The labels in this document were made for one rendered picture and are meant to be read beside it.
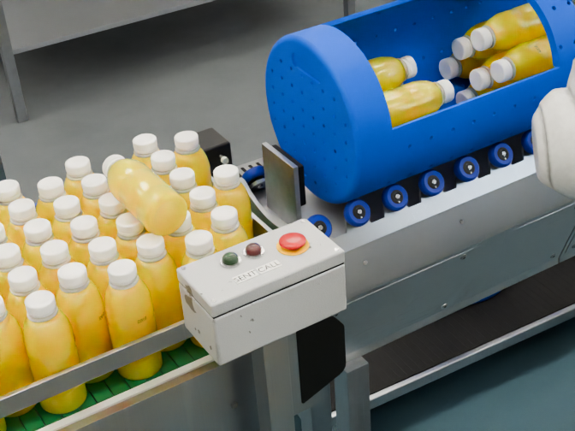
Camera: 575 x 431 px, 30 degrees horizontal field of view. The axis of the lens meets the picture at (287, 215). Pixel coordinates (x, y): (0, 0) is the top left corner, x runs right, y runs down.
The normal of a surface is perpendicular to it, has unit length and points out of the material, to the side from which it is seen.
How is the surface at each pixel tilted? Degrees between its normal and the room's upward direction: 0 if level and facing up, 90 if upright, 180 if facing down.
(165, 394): 90
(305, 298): 90
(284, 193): 90
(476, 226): 70
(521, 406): 0
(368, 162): 95
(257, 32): 0
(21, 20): 0
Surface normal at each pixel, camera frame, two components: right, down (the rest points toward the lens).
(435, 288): 0.50, 0.70
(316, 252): -0.07, -0.83
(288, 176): -0.85, 0.33
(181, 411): 0.52, 0.44
